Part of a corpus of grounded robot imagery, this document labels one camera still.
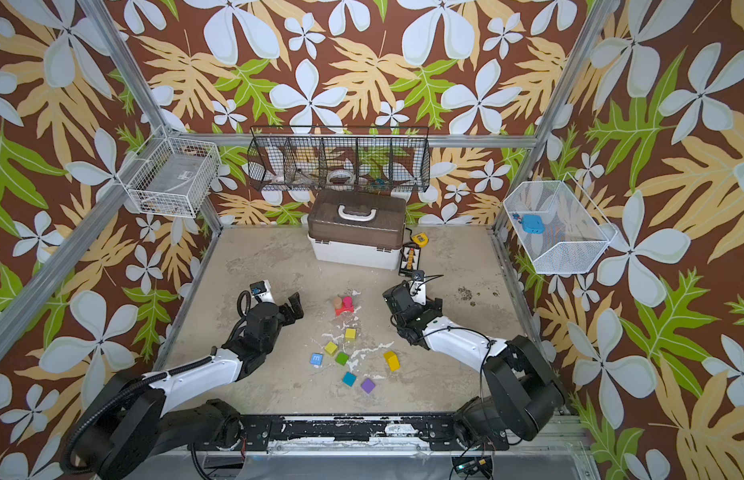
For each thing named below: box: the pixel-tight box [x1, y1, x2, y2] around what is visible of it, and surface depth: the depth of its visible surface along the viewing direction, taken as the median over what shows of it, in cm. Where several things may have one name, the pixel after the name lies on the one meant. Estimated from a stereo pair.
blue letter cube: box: [310, 352, 324, 367], surface depth 88 cm
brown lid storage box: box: [307, 190, 407, 270], surface depth 98 cm
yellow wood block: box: [384, 350, 401, 372], surface depth 87 cm
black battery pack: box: [398, 242, 421, 277], surface depth 110 cm
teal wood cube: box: [342, 371, 357, 387], surface depth 86 cm
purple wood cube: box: [360, 378, 376, 394], surface depth 84 cm
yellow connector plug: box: [412, 233, 429, 247], surface depth 117 cm
